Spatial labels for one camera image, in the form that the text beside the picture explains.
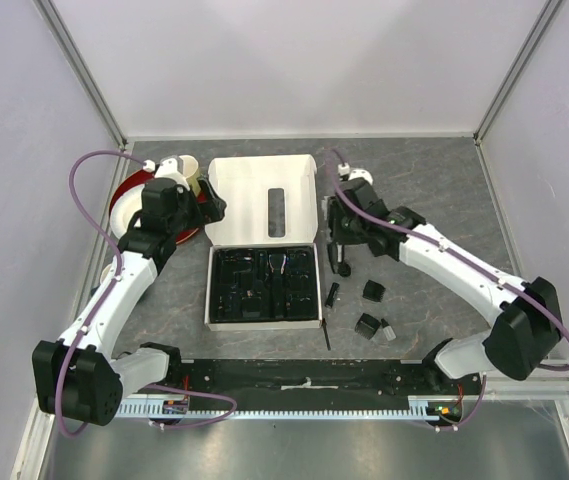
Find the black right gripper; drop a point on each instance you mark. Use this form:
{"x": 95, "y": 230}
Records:
{"x": 334, "y": 231}

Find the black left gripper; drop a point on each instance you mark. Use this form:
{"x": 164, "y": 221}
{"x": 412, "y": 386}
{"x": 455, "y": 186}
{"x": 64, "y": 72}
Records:
{"x": 210, "y": 212}

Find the black comb attachment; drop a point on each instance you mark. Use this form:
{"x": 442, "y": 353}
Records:
{"x": 373, "y": 291}
{"x": 367, "y": 326}

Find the small clear oil bottle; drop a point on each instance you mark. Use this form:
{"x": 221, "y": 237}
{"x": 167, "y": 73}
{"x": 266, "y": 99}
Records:
{"x": 388, "y": 331}

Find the silver black hair clipper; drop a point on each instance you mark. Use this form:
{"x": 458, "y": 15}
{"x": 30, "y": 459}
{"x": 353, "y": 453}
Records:
{"x": 337, "y": 261}

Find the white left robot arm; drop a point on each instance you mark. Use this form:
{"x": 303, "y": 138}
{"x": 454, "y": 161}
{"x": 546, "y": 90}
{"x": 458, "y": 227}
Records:
{"x": 76, "y": 376}

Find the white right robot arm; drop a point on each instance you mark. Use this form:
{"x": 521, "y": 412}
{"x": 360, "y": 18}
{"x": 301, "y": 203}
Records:
{"x": 522, "y": 317}

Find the yellow mug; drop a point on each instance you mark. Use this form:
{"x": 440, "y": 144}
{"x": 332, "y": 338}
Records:
{"x": 189, "y": 167}

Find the white cardboard box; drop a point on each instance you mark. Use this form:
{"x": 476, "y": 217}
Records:
{"x": 243, "y": 183}

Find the dark red round plate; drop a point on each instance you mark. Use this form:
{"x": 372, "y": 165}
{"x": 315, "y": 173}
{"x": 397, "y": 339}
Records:
{"x": 141, "y": 177}

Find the white round plate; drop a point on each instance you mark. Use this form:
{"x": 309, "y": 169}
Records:
{"x": 124, "y": 209}

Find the black plastic tray insert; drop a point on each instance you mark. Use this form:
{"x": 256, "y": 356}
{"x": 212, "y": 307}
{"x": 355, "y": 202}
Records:
{"x": 252, "y": 285}

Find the black cleaning brush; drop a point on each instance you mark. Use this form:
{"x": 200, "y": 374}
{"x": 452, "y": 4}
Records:
{"x": 326, "y": 335}

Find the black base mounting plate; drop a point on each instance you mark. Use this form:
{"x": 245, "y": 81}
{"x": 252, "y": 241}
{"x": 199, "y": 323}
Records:
{"x": 230, "y": 377}

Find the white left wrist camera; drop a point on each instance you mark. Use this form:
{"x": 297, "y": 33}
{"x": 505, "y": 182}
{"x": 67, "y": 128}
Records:
{"x": 169, "y": 167}

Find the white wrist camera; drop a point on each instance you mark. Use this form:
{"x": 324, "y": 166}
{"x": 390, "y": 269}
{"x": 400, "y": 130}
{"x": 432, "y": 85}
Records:
{"x": 347, "y": 173}
{"x": 169, "y": 167}

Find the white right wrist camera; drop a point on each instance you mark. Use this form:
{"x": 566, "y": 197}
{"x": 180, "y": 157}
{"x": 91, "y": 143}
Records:
{"x": 347, "y": 173}

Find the white cup green handle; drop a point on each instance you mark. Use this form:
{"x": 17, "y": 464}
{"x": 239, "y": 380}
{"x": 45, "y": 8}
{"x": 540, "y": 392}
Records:
{"x": 107, "y": 273}

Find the light blue cable duct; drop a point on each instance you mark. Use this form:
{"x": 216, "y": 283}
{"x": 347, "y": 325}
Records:
{"x": 289, "y": 404}

